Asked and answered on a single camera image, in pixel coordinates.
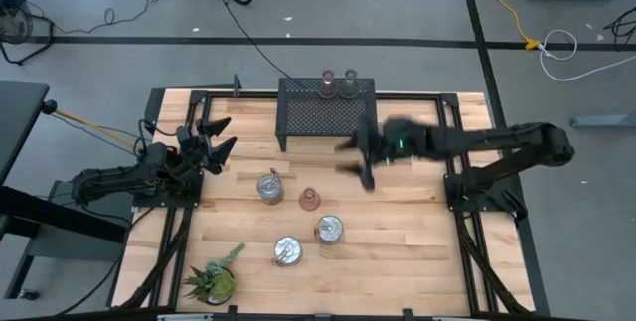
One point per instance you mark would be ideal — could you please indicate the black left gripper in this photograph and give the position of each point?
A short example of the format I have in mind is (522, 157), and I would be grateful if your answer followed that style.
(195, 149)

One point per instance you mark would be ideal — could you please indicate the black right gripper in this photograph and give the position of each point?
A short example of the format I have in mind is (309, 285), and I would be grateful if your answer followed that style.
(402, 139)

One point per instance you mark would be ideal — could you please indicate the pink glass candle holder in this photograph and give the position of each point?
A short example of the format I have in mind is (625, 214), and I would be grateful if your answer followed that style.
(309, 199)

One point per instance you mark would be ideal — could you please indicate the green glass candle holder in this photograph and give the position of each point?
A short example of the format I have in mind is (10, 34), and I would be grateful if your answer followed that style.
(349, 84)

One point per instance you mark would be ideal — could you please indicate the brown small glass jar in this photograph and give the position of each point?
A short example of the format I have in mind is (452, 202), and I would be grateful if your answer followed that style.
(327, 85)

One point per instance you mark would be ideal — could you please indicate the silver tin can orange label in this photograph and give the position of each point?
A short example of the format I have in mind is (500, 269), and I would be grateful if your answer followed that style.
(330, 229)

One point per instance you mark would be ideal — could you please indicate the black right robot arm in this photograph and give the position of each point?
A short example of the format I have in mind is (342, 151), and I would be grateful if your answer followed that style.
(497, 137)

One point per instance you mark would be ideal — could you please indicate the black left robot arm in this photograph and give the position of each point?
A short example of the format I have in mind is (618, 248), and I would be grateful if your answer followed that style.
(114, 178)

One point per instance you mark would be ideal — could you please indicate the black metal mesh shelf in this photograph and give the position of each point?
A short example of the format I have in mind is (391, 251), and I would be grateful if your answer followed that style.
(313, 112)

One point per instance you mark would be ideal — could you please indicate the green potted succulent plant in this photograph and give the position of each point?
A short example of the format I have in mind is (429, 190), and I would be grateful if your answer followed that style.
(214, 281)

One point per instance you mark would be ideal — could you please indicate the black desk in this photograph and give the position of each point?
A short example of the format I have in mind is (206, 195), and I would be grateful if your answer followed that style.
(20, 112)

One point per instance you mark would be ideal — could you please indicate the black floor fan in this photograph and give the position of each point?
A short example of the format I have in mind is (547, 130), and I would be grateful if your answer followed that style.
(15, 23)

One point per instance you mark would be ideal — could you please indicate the grey table leg base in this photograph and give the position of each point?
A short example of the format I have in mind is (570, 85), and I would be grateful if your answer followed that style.
(603, 121)

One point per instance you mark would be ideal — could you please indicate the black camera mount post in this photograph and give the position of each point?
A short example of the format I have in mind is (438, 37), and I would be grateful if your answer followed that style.
(237, 85)

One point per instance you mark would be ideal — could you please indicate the black aluminium table frame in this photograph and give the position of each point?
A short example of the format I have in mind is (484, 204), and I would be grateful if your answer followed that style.
(407, 97)

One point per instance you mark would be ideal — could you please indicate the grey metal bracket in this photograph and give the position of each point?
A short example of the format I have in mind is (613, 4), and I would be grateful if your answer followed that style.
(184, 317)

